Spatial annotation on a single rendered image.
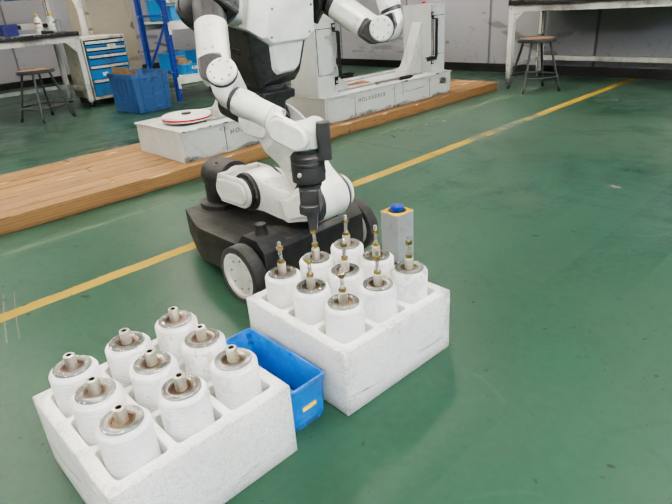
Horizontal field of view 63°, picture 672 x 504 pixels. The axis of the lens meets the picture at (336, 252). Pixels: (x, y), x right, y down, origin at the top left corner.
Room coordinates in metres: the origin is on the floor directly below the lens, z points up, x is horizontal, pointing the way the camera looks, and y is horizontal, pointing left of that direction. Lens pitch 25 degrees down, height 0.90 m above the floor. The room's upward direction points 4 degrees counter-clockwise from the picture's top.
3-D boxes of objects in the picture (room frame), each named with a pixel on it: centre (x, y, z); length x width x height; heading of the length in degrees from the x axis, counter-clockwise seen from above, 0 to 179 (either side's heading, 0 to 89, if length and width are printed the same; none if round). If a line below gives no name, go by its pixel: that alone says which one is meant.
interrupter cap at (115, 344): (1.02, 0.47, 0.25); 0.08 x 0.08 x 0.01
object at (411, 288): (1.28, -0.19, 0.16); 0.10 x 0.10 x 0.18
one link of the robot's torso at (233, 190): (2.00, 0.30, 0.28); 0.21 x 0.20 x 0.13; 43
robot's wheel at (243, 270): (1.62, 0.31, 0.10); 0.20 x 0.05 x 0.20; 43
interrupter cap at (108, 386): (0.86, 0.48, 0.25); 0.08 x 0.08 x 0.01
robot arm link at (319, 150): (1.38, 0.04, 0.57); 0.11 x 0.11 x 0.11; 63
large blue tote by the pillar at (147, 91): (5.71, 1.82, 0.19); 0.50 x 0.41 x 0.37; 47
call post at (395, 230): (1.54, -0.19, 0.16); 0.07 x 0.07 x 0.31; 41
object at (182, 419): (0.85, 0.31, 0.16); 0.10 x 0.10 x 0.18
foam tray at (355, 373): (1.29, -0.02, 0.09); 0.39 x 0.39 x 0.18; 41
